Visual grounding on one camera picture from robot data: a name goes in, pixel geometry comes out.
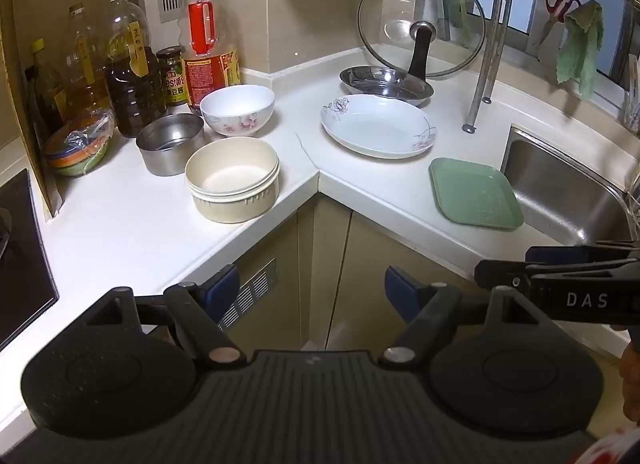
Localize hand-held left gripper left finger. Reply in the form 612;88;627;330
94;264;247;365

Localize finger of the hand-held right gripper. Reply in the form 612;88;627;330
525;241;640;267
474;259;533;291

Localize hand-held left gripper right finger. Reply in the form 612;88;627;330
378;266;547;365

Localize green square plate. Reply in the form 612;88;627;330
429;157;525;231

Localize cream plastic bowl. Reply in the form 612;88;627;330
185;137;280;223

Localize stainless steel bowl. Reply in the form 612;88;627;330
136;113;206;177

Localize white floral plate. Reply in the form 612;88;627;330
320;94;437;160

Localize white floral bowl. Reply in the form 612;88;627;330
199;84;276;138

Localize stainless steel plate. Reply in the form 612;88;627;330
339;65;435;108

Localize plastic-wrapped colourful bowls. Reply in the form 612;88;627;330
42;112;116;177

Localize person's right hand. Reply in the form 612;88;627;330
619;339;640;422

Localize beige plain cabinet door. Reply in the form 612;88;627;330
325;211;501;351

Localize beige vented cabinet door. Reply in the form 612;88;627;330
170;196;316;350

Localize stainless steel sink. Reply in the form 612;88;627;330
500;125;640;247

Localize red white patterned clothing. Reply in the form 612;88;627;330
567;426;640;464

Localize white utensil holder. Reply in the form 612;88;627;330
620;54;640;135

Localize green dish cloth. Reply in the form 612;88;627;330
556;0;605;98

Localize black stove top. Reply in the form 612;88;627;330
0;168;60;352

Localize small sauce jar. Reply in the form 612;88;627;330
156;46;190;107

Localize dark oil bottle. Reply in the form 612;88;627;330
102;0;166;139

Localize metal dish rack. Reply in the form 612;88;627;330
462;0;640;135

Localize glass pot lid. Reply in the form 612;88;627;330
357;0;487;82

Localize window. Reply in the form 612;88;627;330
465;0;640;79

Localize yellow oil bottle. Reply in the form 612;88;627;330
62;4;113;119

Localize slim dark bottle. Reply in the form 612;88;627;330
26;38;66;135

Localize brown cardboard panel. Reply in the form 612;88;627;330
0;0;65;219

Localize wire sink basket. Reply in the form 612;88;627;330
622;183;640;225

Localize red-handled sauce bottle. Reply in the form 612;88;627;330
180;0;242;114

